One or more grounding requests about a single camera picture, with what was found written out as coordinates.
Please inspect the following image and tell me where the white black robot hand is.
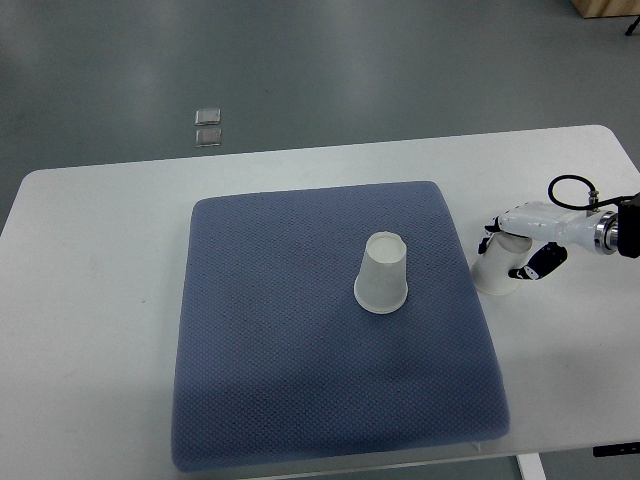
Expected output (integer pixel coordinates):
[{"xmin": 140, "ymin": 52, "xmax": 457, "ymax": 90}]
[{"xmin": 477, "ymin": 201, "xmax": 603, "ymax": 280}]

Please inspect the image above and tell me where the white paper cup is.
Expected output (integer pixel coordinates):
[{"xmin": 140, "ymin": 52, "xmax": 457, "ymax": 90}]
[
  {"xmin": 471, "ymin": 232, "xmax": 532, "ymax": 296},
  {"xmin": 353, "ymin": 231, "xmax": 408, "ymax": 315}
]

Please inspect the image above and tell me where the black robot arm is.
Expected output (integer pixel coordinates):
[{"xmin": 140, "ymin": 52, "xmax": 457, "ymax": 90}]
[{"xmin": 471, "ymin": 195, "xmax": 639, "ymax": 295}]

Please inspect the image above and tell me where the white paper cup on mat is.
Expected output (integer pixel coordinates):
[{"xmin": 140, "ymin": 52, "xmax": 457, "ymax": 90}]
[{"xmin": 353, "ymin": 231, "xmax": 408, "ymax": 315}]

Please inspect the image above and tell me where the white table leg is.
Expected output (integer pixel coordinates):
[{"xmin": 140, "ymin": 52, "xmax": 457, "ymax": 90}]
[{"xmin": 516, "ymin": 453, "xmax": 547, "ymax": 480}]

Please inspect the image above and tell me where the wooden furniture corner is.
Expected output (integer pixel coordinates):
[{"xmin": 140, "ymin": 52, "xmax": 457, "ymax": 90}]
[{"xmin": 571, "ymin": 0, "xmax": 639, "ymax": 19}]

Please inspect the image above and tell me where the black tripod leg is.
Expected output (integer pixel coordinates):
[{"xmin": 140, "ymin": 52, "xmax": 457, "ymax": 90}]
[{"xmin": 625, "ymin": 16, "xmax": 640, "ymax": 36}]

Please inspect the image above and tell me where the black table control panel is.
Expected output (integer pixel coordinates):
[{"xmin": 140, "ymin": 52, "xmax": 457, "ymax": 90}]
[{"xmin": 592, "ymin": 442, "xmax": 640, "ymax": 458}]

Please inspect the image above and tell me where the blue textured cushion mat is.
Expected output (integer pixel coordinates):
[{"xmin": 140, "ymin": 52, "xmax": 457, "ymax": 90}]
[{"xmin": 171, "ymin": 181, "xmax": 510, "ymax": 472}]

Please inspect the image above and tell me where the upper metal floor plate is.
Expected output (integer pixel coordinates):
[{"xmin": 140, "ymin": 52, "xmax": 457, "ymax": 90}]
[{"xmin": 194, "ymin": 107, "xmax": 221, "ymax": 126}]

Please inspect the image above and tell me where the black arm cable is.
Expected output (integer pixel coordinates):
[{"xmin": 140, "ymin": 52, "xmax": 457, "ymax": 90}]
[{"xmin": 547, "ymin": 173, "xmax": 634, "ymax": 214}]

